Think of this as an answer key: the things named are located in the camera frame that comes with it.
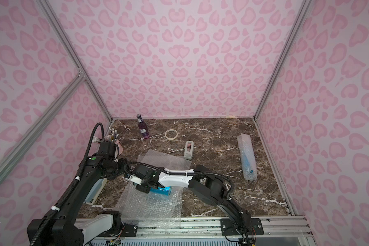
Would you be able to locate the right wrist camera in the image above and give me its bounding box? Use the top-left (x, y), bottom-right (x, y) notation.
top-left (124, 174), bottom-right (142, 185)

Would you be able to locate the beige masking tape roll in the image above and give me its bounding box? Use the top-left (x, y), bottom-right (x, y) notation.
top-left (165, 129), bottom-right (178, 141)

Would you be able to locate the purple glass bottle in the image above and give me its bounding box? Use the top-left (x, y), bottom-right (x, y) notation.
top-left (136, 114), bottom-right (150, 139)

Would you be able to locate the white tape dispenser pink roll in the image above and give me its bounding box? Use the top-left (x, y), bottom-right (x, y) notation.
top-left (183, 140), bottom-right (194, 160)

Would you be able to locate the light blue stapler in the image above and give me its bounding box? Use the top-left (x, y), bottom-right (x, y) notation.
top-left (84, 178), bottom-right (108, 205)

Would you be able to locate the pink pen cup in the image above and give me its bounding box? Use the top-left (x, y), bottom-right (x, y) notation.
top-left (115, 140), bottom-right (123, 155)

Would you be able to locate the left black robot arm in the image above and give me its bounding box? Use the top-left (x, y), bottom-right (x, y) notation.
top-left (27, 123), bottom-right (124, 246)

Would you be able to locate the blue glass bottle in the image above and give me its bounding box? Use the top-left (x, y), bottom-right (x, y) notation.
top-left (150, 187), bottom-right (172, 196)

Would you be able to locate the blue bottle with label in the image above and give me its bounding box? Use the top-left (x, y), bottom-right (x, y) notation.
top-left (242, 154), bottom-right (256, 180)

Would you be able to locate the bubble wrap sheet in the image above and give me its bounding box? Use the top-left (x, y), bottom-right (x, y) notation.
top-left (114, 150), bottom-right (191, 230)
top-left (237, 134), bottom-right (257, 181)

